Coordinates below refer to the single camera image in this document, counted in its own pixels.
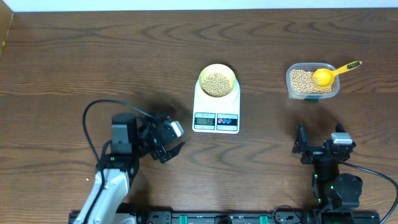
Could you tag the soybeans pile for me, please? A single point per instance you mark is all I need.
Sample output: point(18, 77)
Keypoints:
point(301, 82)

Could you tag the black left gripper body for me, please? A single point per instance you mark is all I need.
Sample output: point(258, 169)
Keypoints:
point(146, 144)

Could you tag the yellow plastic scoop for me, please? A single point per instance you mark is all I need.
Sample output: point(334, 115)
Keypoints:
point(323, 78)

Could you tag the clear plastic container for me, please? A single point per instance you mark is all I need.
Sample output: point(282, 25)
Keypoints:
point(311, 67)

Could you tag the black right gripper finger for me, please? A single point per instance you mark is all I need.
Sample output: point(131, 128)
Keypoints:
point(301, 141)
point(339, 128)

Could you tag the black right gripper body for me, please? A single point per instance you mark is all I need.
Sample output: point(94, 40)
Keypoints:
point(312, 155)

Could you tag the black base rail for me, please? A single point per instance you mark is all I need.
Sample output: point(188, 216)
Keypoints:
point(127, 213)

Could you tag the white digital kitchen scale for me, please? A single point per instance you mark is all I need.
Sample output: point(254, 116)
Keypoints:
point(219, 115)

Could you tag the yellow plastic bowl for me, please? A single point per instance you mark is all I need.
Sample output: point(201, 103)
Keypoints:
point(217, 68)

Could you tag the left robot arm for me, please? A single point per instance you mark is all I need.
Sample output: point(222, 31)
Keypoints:
point(133, 137)

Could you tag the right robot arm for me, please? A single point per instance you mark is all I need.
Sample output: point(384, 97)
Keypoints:
point(337, 193)

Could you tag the green tape label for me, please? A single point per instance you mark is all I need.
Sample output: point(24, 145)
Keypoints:
point(312, 100)

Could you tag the soybeans in yellow bowl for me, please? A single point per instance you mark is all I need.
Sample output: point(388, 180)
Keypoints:
point(216, 85)

